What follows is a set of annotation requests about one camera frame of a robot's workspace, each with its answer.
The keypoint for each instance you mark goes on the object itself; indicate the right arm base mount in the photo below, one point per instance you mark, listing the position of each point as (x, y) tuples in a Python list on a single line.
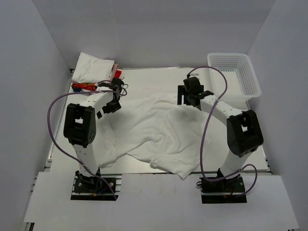
[(226, 191)]

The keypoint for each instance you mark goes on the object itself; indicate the white t shirt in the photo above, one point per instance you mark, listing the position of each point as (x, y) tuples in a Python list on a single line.
[(90, 69), (158, 131)]

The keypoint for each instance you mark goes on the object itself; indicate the white plastic basket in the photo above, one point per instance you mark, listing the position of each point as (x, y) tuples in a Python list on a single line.
[(241, 85)]

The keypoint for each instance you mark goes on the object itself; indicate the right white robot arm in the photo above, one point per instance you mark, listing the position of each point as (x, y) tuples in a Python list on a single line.
[(244, 134)]

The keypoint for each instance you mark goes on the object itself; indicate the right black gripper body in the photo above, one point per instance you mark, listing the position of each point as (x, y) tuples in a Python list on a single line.
[(182, 95)]

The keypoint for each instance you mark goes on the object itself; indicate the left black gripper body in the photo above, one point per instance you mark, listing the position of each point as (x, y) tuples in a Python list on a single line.
[(111, 107)]

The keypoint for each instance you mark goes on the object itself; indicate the red printed t shirt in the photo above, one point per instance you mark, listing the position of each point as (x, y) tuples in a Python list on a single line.
[(86, 85)]

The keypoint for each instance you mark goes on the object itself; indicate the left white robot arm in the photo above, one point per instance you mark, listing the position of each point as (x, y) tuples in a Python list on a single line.
[(80, 122)]

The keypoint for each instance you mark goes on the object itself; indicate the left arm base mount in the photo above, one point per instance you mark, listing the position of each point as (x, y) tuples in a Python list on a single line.
[(94, 189)]

